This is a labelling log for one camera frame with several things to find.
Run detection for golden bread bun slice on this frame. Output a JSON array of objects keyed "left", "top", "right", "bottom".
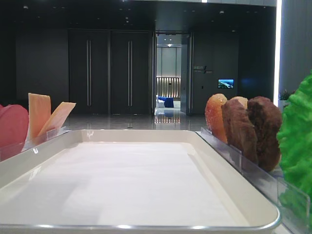
[{"left": 205, "top": 94, "right": 227, "bottom": 143}]

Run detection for front brown meat patty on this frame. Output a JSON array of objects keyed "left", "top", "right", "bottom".
[{"left": 221, "top": 99, "right": 258, "bottom": 164}]

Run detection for brown meat patty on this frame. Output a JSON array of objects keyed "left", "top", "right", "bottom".
[
  {"left": 247, "top": 96, "right": 282, "bottom": 172},
  {"left": 221, "top": 99, "right": 258, "bottom": 164}
]

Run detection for tan bun behind patties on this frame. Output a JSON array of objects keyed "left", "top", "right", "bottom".
[{"left": 231, "top": 96, "right": 248, "bottom": 109}]

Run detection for leaning orange cheese slice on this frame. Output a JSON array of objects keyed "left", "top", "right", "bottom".
[{"left": 39, "top": 102, "right": 76, "bottom": 136}]

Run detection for rear brown meat patty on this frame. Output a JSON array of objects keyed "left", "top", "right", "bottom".
[{"left": 247, "top": 96, "right": 282, "bottom": 172}]

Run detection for upright orange cheese slice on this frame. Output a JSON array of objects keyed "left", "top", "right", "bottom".
[{"left": 28, "top": 93, "right": 51, "bottom": 139}]

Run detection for green lettuce leaf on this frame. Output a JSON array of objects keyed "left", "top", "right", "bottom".
[{"left": 277, "top": 74, "right": 312, "bottom": 225}]

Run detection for blue sofa in hallway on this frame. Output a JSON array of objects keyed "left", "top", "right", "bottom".
[{"left": 158, "top": 96, "right": 174, "bottom": 108}]

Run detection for right dark door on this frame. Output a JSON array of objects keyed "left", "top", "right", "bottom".
[{"left": 111, "top": 32, "right": 149, "bottom": 115}]

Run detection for dark door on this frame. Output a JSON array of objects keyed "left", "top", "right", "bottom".
[
  {"left": 111, "top": 32, "right": 149, "bottom": 115},
  {"left": 69, "top": 30, "right": 108, "bottom": 114}
]

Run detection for left dark door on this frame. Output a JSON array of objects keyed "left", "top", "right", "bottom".
[{"left": 69, "top": 30, "right": 108, "bottom": 114}]

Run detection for white rectangular serving tray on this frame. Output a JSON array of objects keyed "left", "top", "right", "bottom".
[{"left": 0, "top": 130, "right": 281, "bottom": 234}]

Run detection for potted plant by window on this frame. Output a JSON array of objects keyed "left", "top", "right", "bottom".
[{"left": 279, "top": 90, "right": 291, "bottom": 101}]

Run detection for left clear acrylic holder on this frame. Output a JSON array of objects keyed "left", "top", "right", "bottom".
[{"left": 0, "top": 127, "right": 69, "bottom": 161}]

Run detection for clear acrylic holder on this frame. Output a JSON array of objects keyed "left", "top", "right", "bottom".
[
  {"left": 0, "top": 127, "right": 69, "bottom": 161},
  {"left": 198, "top": 128, "right": 312, "bottom": 234}
]

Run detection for right clear acrylic holder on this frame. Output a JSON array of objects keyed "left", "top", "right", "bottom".
[{"left": 198, "top": 128, "right": 312, "bottom": 234}]

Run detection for small wall display screen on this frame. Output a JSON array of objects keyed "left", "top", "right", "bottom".
[{"left": 218, "top": 79, "right": 234, "bottom": 89}]

